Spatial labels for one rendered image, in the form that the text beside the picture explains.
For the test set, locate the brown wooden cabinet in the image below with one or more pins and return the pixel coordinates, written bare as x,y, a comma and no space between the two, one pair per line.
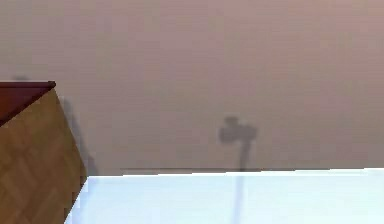
33,156

